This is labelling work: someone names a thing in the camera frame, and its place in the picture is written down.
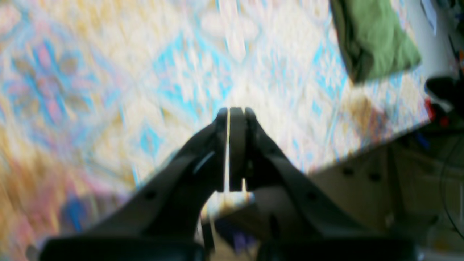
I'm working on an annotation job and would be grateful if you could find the patterned tablecloth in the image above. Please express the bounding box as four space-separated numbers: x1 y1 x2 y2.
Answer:
1 0 428 261

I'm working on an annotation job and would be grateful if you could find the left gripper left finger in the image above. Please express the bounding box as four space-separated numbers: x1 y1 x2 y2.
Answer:
39 108 228 261

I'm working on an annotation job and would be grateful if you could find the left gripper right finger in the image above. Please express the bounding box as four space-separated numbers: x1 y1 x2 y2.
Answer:
228 107 417 261

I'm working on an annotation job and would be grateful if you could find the green t-shirt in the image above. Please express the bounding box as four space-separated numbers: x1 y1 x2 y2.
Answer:
330 0 422 84

